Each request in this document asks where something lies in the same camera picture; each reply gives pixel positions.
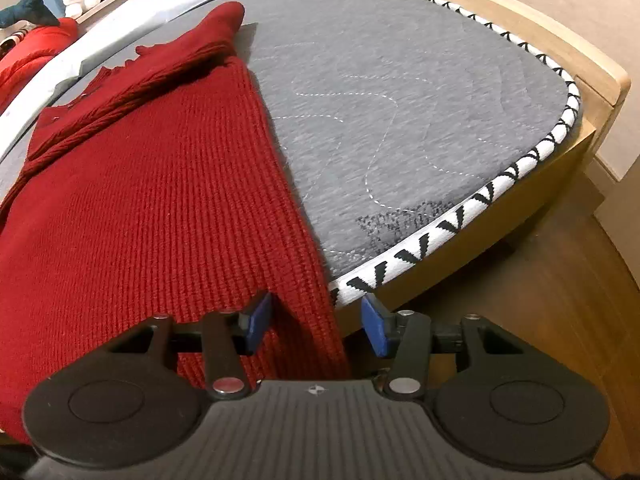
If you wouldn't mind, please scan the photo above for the wooden bed frame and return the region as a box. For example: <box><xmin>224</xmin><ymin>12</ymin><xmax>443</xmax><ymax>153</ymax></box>
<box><xmin>330</xmin><ymin>0</ymin><xmax>630</xmax><ymax>335</ymax></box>

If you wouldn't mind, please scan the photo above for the grey quilted mattress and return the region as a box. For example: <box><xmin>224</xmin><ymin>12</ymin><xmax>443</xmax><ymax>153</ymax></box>
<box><xmin>61</xmin><ymin>0</ymin><xmax>567</xmax><ymax>306</ymax></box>

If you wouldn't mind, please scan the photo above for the red knit sweater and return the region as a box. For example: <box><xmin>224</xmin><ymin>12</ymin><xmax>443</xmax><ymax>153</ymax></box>
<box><xmin>1</xmin><ymin>1</ymin><xmax>350</xmax><ymax>441</ymax></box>

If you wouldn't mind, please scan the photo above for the light blue folded blanket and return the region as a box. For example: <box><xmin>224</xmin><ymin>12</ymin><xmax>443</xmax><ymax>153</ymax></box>
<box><xmin>1</xmin><ymin>0</ymin><xmax>210</xmax><ymax>157</ymax></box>

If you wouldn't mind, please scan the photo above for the red garment pile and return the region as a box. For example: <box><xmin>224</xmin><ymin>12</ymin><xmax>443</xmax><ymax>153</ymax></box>
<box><xmin>0</xmin><ymin>18</ymin><xmax>79</xmax><ymax>112</ymax></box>

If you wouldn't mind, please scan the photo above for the teal shark plush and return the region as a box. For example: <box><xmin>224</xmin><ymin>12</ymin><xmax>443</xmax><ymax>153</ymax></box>
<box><xmin>0</xmin><ymin>0</ymin><xmax>60</xmax><ymax>28</ymax></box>

